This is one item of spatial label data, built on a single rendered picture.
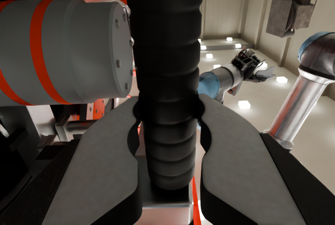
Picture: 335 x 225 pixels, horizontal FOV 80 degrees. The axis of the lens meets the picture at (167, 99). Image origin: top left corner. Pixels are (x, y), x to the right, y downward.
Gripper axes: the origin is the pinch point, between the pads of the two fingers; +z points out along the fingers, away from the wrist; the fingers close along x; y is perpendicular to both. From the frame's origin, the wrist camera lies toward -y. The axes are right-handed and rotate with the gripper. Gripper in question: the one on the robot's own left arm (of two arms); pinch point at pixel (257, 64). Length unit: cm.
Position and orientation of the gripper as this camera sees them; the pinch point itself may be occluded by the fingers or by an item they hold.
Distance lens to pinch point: 84.7
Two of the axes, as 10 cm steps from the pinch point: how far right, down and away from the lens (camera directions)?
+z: 7.4, -3.4, 5.8
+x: -6.3, -6.7, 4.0
